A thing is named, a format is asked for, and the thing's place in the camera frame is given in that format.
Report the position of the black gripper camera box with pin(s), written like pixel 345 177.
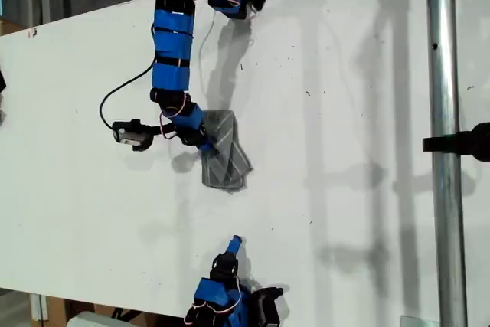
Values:
pixel 270 304
pixel 132 135

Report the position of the grey white-striped towel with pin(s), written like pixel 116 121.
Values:
pixel 229 162

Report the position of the black clamp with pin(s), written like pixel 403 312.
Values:
pixel 459 143

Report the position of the white plastic object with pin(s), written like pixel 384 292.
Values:
pixel 92 320

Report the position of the brown cardboard box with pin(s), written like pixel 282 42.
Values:
pixel 9 27
pixel 57 309

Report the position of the grey metal table leg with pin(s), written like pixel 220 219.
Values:
pixel 38 307

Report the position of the black camera stalk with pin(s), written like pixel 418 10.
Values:
pixel 162 131

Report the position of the black object at table edge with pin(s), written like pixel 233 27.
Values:
pixel 2 82

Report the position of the steel post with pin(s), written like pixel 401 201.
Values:
pixel 444 74

